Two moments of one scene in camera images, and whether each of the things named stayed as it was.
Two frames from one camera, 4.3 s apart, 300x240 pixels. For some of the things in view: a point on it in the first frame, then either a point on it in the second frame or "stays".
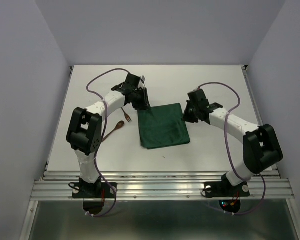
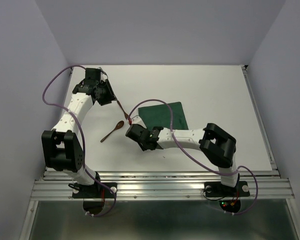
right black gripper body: [190, 114] → [142, 145]
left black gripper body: [139, 100] → [106, 94]
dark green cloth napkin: [163, 126] stays
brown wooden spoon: [119, 124] stays
